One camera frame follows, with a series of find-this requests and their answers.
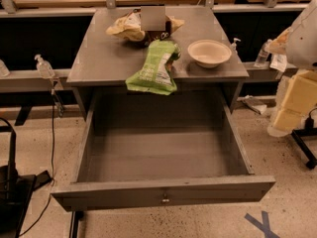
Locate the green rice chip bag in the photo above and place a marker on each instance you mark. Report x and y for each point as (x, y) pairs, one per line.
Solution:
(154, 76)

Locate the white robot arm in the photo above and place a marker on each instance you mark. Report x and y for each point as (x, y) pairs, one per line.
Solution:
(299, 41)

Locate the open grey top drawer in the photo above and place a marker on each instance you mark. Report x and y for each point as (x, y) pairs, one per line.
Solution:
(138, 146)

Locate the grey cabinet with top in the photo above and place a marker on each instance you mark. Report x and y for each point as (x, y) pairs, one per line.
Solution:
(105, 61)

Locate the brown and yellow snack bag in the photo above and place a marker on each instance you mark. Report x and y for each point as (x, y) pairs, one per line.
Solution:
(129, 28)

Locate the white paper bowl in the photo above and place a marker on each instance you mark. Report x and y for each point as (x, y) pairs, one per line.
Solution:
(209, 53)

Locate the small white pump bottle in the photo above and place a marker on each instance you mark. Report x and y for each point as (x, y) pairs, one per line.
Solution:
(235, 44)

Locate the clear plastic water bottle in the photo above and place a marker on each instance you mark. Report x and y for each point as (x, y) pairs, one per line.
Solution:
(263, 54)

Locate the clear sanitizer pump bottle left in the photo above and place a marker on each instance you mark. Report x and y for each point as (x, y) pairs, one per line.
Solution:
(44, 67)

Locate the black metal floor leg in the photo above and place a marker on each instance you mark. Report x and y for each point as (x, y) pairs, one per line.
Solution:
(298, 135)

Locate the black stand base left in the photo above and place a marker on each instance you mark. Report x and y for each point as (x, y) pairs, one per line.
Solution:
(15, 190)

